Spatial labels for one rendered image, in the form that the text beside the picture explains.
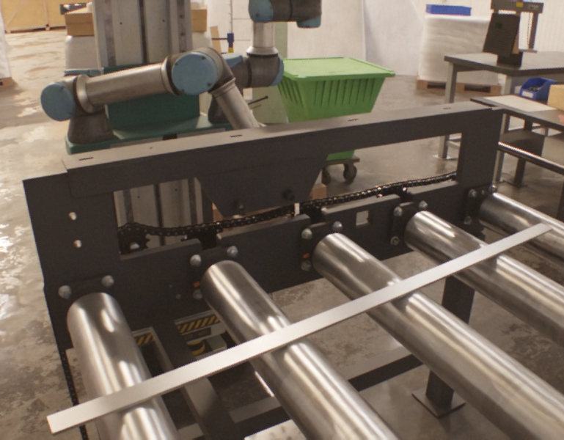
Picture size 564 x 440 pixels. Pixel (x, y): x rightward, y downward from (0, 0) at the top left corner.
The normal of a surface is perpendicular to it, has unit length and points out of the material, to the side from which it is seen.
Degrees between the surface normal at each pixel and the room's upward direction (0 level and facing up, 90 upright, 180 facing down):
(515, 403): 48
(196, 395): 0
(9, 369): 0
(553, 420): 36
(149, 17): 90
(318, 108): 101
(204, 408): 0
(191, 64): 89
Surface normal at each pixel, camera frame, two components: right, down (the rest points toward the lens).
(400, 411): 0.01, -0.90
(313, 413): -0.64, -0.46
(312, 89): 0.35, 0.57
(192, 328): 0.50, 0.38
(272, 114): 0.00, 0.43
